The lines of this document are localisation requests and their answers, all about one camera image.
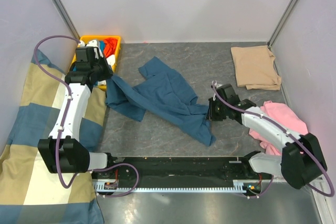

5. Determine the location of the aluminium corner post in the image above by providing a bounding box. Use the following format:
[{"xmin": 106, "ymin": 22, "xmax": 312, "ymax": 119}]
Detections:
[
  {"xmin": 267, "ymin": 0, "xmax": 316, "ymax": 48},
  {"xmin": 52, "ymin": 0, "xmax": 80, "ymax": 39}
]

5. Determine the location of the pink t-shirt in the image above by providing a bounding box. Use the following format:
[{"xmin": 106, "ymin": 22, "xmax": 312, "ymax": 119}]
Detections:
[{"xmin": 249, "ymin": 101, "xmax": 308, "ymax": 156}]

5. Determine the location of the grey slotted cable duct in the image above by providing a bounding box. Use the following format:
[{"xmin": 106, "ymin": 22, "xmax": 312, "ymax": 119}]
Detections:
[{"xmin": 92, "ymin": 179, "xmax": 262, "ymax": 194}]

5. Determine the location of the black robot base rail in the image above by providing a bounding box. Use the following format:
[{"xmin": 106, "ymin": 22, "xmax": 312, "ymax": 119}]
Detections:
[{"xmin": 93, "ymin": 153, "xmax": 271, "ymax": 187}]

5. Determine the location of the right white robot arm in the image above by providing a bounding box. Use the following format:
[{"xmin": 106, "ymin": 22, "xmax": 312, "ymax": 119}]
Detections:
[{"xmin": 207, "ymin": 81, "xmax": 327, "ymax": 189}]

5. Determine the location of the left aluminium corner post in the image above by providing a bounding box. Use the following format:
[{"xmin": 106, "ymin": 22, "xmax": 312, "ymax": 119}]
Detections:
[{"xmin": 52, "ymin": 0, "xmax": 80, "ymax": 39}]

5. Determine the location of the yellow plastic bin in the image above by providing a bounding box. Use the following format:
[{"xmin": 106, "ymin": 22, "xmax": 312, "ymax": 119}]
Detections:
[{"xmin": 65, "ymin": 35, "xmax": 121, "ymax": 91}]

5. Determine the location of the dark blue t-shirt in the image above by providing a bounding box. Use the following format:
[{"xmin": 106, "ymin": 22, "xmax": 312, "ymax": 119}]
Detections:
[{"xmin": 106, "ymin": 57, "xmax": 216, "ymax": 146}]

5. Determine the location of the right aluminium corner post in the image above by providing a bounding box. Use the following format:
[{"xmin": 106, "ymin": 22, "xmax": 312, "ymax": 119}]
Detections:
[{"xmin": 267, "ymin": 0, "xmax": 316, "ymax": 48}]

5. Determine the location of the orange t-shirt in bin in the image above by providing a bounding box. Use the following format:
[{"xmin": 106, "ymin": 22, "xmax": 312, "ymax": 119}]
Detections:
[{"xmin": 103, "ymin": 37, "xmax": 118, "ymax": 58}]

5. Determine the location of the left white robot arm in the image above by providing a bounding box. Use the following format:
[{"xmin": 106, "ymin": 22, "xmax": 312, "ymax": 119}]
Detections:
[{"xmin": 38, "ymin": 40, "xmax": 115, "ymax": 178}]

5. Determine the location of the folded beige t-shirt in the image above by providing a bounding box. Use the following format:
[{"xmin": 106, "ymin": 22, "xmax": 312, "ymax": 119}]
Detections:
[{"xmin": 230, "ymin": 45, "xmax": 281, "ymax": 91}]

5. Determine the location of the blue beige checkered pillow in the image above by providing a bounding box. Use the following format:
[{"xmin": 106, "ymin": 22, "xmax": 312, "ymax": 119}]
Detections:
[{"xmin": 1, "ymin": 52, "xmax": 103, "ymax": 223}]

